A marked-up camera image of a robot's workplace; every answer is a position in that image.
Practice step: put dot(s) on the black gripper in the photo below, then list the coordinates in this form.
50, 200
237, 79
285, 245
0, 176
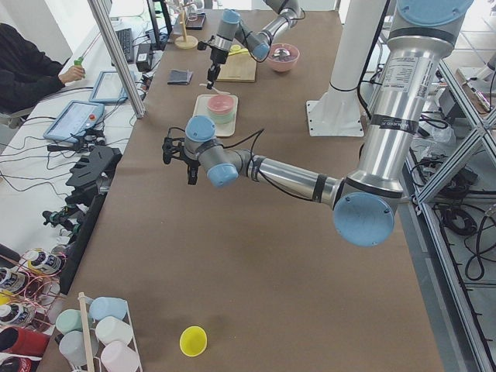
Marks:
215, 56
191, 163

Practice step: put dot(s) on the white ceramic spoon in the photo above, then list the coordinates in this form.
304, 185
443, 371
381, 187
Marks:
213, 90

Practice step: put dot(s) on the small pink bowl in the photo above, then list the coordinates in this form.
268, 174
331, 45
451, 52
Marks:
220, 104

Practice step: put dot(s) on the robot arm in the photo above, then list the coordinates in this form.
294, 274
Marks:
365, 201
232, 27

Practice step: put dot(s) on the large pink ice bowl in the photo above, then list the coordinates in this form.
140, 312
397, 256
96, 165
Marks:
283, 65

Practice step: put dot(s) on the cream rabbit tray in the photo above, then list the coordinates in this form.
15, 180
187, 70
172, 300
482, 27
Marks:
201, 109

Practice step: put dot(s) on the wooden cutting board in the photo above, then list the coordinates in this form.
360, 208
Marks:
239, 67

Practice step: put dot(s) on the grey folded cloth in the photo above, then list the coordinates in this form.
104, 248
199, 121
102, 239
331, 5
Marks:
178, 77

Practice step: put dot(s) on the green stacked bowls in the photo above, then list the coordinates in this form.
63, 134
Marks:
221, 119

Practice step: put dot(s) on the yellow plastic knife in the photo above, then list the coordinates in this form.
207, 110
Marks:
236, 52

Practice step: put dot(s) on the wooden mug tree stand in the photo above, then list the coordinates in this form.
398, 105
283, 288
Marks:
184, 41

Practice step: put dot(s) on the metal scoop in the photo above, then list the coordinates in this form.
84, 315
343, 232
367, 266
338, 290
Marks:
281, 53

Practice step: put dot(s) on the black keyboard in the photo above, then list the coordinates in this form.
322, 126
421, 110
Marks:
125, 38

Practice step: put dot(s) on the blue teach pendant far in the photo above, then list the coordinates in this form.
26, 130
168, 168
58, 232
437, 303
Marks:
108, 89

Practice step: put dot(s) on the blue teach pendant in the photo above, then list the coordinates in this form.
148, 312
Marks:
108, 89
74, 120

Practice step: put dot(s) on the blue teach pendant near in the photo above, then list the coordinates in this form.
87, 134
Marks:
74, 120

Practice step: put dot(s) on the person in black sweater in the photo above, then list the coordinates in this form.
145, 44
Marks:
28, 74

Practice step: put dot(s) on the white cup rack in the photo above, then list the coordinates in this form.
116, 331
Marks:
98, 335

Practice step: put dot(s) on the aluminium frame post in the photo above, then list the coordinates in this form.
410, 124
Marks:
114, 49

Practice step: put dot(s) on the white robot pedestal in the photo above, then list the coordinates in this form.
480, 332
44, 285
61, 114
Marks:
337, 112

